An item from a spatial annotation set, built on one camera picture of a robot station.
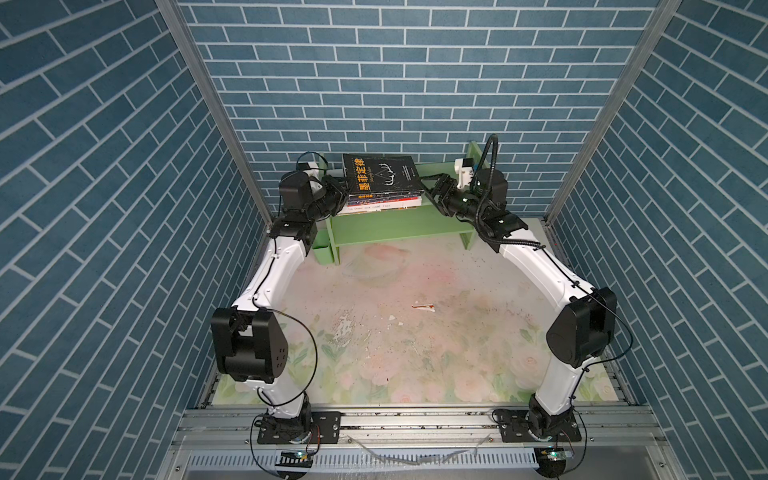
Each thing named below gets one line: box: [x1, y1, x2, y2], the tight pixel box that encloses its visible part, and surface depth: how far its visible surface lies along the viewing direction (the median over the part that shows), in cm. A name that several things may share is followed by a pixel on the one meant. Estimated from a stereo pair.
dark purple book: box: [346, 191, 424, 203], surface depth 80 cm
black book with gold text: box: [343, 153, 424, 195], surface depth 82 cm
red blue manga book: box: [346, 196, 422, 207], surface depth 82 cm
